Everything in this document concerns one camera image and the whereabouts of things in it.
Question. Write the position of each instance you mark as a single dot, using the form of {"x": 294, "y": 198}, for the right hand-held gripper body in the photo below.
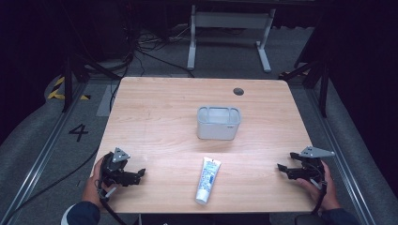
{"x": 311, "y": 170}

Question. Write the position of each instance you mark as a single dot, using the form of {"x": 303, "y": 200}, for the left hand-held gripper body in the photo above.
{"x": 111, "y": 170}

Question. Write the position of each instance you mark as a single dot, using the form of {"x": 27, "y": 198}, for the person's left hand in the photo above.
{"x": 92, "y": 189}

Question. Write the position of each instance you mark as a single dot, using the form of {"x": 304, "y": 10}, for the person's right hand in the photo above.
{"x": 327, "y": 192}

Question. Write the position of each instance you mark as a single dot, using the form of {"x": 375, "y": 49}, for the white and blue toothpaste tube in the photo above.
{"x": 207, "y": 181}

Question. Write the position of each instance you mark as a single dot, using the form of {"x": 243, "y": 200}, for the white plastic container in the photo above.
{"x": 218, "y": 128}

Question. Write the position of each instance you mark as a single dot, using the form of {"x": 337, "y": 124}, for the black tripod stand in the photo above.
{"x": 70, "y": 81}
{"x": 316, "y": 75}

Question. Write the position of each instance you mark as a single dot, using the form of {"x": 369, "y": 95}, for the yellow and black floor tape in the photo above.
{"x": 56, "y": 90}

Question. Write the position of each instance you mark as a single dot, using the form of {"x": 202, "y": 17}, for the aluminium floor rail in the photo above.
{"x": 40, "y": 156}
{"x": 341, "y": 162}

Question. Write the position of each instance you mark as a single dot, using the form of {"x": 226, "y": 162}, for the white metal table frame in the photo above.
{"x": 230, "y": 20}

